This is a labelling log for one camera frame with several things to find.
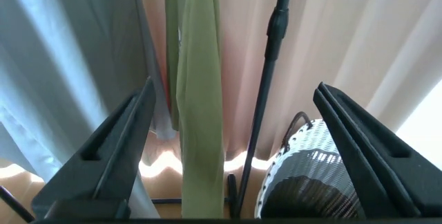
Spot black clothes rack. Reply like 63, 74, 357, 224
0, 0, 297, 222

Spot green garment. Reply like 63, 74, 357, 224
164, 0, 225, 219

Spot beige curtain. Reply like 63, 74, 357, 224
136, 0, 442, 165

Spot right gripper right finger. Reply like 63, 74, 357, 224
313, 82, 442, 218

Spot white laundry basket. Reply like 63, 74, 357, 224
254, 111, 367, 219

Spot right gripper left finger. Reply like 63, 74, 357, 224
30, 77, 157, 220

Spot pale grey shorts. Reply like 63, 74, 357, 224
0, 0, 177, 219

